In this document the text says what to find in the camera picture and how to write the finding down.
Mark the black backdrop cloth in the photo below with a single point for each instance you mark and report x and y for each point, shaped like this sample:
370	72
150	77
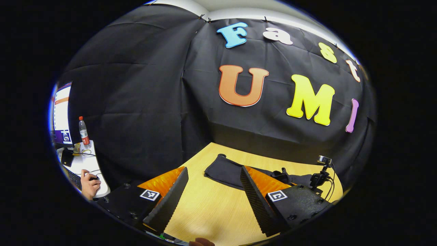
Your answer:
153	102

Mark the small yellow packet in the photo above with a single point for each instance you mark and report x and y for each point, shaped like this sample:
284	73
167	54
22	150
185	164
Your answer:
77	147

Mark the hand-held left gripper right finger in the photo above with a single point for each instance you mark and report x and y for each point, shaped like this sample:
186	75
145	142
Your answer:
256	205

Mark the dark blue jeans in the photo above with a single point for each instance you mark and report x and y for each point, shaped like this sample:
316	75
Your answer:
222	171

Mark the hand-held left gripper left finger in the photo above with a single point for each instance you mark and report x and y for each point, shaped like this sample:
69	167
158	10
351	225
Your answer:
169	205

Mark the white side desk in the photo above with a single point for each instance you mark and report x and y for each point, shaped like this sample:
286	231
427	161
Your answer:
89	164

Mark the small silver webcam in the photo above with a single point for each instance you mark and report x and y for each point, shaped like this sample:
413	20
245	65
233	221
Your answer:
324	160

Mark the computer monitor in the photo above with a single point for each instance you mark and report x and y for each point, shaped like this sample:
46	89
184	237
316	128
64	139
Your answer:
61	112

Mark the black keyboard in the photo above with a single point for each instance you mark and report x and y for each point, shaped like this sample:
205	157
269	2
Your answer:
73	178

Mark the black computer mouse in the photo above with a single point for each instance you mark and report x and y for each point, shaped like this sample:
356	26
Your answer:
94	178

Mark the clear plastic bottle red label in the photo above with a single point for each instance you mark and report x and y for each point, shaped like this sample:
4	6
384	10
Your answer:
84	133

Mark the small black box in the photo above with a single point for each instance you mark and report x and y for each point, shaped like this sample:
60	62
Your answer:
67	158

